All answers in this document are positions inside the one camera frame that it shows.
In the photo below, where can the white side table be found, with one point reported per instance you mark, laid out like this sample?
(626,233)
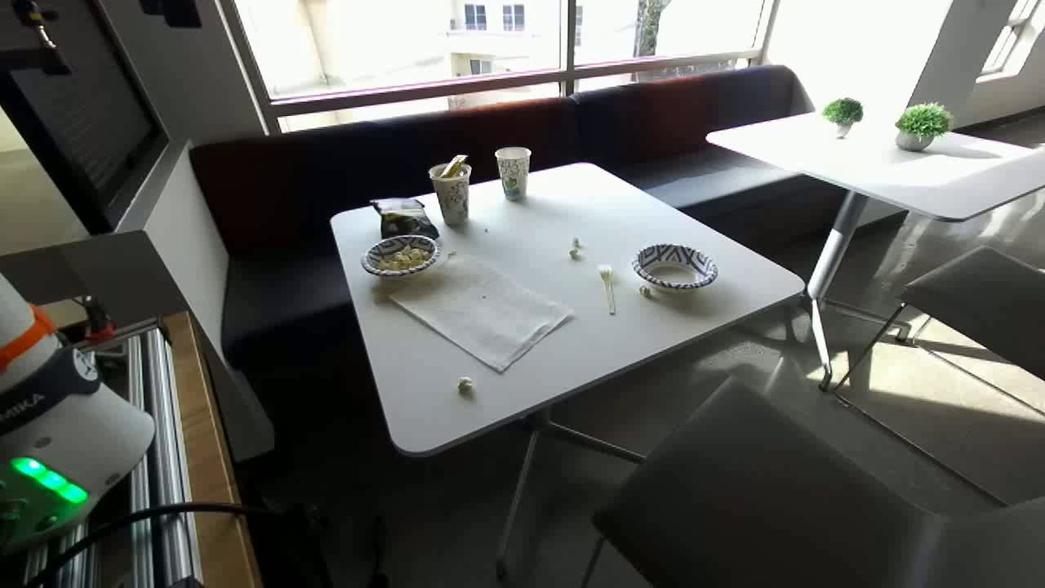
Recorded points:
(955,179)

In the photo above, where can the popcorn piece near table edge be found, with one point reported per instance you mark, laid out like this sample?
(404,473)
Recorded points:
(465,387)

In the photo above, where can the small popcorn piece centre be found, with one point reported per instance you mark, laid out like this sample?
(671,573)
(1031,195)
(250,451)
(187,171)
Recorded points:
(575,252)

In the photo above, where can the paper plate with food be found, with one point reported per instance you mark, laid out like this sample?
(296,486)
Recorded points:
(400,257)

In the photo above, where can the white robot base green light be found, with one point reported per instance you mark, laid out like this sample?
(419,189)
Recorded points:
(68,435)

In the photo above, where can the small green potted plant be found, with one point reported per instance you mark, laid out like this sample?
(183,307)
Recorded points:
(844,117)

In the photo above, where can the blue white paper plate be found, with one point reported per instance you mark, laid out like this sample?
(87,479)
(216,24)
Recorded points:
(673,270)

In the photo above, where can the dark wall monitor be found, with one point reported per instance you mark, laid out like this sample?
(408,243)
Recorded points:
(78,102)

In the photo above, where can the white square table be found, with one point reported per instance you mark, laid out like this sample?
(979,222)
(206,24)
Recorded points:
(417,369)

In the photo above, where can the dark snack bag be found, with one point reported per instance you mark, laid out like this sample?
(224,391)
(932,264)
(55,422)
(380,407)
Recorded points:
(404,216)

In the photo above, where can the white paper cup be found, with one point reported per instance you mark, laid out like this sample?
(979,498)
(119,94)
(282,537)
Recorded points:
(514,171)

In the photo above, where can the grey chair foreground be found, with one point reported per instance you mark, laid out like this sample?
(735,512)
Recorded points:
(745,498)

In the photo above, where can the paper cup with utensil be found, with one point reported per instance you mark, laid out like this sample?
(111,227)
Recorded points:
(452,184)

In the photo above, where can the white plastic spoon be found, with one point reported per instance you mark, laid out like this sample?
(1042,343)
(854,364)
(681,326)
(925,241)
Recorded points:
(605,274)

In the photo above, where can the white paper napkin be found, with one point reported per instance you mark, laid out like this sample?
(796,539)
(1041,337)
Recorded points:
(480,311)

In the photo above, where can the dark bench sofa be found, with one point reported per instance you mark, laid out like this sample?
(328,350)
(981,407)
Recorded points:
(271,197)

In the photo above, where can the larger green potted plant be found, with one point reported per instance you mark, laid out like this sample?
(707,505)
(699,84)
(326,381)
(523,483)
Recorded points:
(920,127)

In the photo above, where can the wooden side counter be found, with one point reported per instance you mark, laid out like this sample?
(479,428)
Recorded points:
(193,535)

